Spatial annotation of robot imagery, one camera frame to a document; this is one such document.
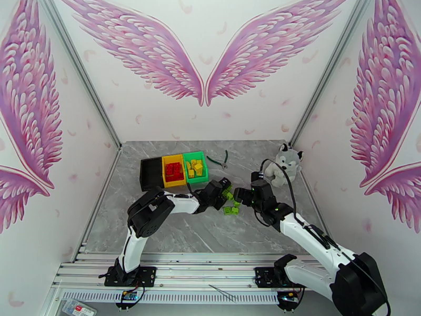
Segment green plastic bin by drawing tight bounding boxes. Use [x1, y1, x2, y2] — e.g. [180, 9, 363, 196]
[182, 151, 210, 185]

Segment yellow plastic bin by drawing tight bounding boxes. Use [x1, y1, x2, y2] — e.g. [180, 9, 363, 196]
[161, 154, 187, 189]

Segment grey white husky plush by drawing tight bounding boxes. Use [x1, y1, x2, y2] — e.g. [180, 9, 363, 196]
[264, 143, 304, 188]

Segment black plastic bin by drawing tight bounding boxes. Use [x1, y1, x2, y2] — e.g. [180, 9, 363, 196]
[139, 157, 165, 191]

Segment metal tweezers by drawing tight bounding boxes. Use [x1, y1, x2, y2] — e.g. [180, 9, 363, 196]
[208, 284, 237, 303]

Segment small circuit board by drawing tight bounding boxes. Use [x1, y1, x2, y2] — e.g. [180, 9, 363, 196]
[277, 291, 302, 308]
[115, 289, 145, 309]

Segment clear plastic parts box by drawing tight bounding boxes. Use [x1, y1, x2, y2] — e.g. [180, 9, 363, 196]
[60, 298, 97, 316]

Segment green handled pliers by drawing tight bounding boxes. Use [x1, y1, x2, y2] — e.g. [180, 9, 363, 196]
[206, 150, 230, 170]

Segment aluminium table edge rail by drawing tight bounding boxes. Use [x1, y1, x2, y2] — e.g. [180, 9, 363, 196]
[74, 149, 123, 256]
[299, 170, 329, 233]

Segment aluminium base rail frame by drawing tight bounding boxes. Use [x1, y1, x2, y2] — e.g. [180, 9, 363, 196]
[52, 252, 366, 291]

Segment white slotted cable duct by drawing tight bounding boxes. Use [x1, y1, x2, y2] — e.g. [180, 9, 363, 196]
[62, 290, 280, 305]

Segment aluminium frame post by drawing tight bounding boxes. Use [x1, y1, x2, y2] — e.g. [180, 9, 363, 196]
[37, 0, 123, 151]
[289, 0, 376, 148]

